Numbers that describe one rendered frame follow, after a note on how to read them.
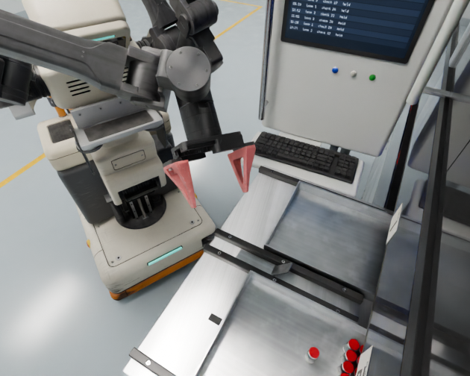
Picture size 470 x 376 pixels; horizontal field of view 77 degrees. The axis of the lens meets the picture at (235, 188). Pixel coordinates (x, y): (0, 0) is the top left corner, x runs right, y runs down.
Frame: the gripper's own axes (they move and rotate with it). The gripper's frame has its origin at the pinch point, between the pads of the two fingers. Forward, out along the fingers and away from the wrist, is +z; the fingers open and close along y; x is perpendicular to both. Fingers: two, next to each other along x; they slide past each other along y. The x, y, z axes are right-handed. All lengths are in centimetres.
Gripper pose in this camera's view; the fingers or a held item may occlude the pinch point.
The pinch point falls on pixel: (219, 195)
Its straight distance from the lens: 48.3
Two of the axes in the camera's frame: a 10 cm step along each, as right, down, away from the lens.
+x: -4.7, 0.7, 8.8
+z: 2.5, 9.7, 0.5
